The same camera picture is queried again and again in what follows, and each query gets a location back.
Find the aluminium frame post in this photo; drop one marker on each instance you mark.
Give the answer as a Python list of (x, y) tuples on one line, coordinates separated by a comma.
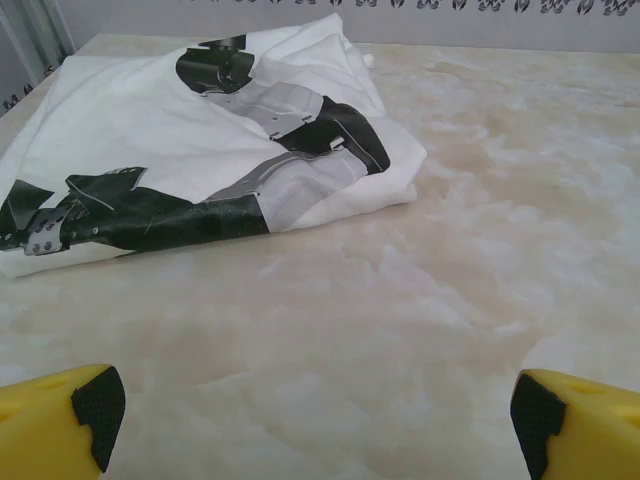
[(30, 30)]

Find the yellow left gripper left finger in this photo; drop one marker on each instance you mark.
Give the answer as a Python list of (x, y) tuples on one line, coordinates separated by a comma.
[(35, 430)]

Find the white t-shirt with black print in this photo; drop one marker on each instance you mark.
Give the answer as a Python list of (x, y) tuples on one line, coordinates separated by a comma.
[(150, 135)]

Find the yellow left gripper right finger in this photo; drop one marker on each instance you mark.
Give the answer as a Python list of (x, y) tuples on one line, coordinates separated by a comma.
[(595, 435)]

